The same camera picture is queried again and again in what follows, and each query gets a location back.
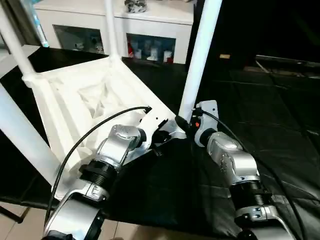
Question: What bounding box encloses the white plastic children's table top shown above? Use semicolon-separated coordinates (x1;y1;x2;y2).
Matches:
22;55;189;202

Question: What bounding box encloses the black metal bar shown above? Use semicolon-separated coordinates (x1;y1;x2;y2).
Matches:
255;55;320;69

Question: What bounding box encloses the dark object on cabinet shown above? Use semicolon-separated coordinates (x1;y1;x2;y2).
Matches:
124;0;149;14

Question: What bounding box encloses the white glass-door cabinet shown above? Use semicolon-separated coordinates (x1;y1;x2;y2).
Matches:
34;0;196;66

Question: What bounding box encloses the grey curtain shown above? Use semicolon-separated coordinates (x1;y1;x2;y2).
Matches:
11;0;51;49

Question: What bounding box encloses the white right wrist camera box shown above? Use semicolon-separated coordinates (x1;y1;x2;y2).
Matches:
192;99;220;134

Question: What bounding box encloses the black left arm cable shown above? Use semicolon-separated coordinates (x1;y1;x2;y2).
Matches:
43;105;153;228

